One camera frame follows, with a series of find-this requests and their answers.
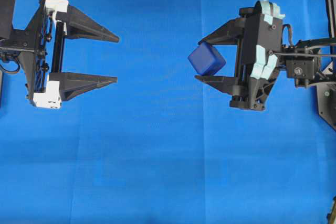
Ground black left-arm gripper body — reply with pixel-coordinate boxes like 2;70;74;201
18;0;69;109

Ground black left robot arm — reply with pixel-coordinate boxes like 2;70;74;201
1;0;119;109

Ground blue block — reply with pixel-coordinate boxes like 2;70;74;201
188;42;226;76

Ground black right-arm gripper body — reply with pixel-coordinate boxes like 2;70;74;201
229;0;285;110

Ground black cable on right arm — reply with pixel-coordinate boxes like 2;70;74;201
278;23;336;58

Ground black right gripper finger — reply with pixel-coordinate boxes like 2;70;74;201
195;76;248;96
198;19;246;45

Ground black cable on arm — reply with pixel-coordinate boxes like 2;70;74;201
0;53;23;76
278;23;336;58

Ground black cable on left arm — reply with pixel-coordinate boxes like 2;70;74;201
0;53;23;76

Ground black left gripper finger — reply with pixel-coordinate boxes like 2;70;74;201
56;5;119;42
49;72;118;101

